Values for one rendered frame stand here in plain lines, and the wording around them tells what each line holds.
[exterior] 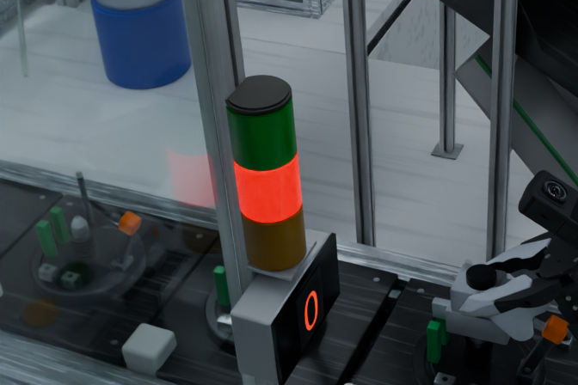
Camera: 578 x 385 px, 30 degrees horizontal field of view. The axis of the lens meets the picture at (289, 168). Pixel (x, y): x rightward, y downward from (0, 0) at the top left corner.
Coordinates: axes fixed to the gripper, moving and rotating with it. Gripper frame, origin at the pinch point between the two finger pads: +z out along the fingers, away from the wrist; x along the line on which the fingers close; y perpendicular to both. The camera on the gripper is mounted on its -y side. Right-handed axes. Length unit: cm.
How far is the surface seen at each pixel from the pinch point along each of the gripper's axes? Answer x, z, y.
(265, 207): -21.3, -4.9, -24.9
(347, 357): -2.8, 18.2, 2.5
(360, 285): 8.4, 20.7, 0.8
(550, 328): -0.9, -5.0, 6.5
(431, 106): 63, 36, 4
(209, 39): -20.4, -10.0, -38.0
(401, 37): 101, 59, 1
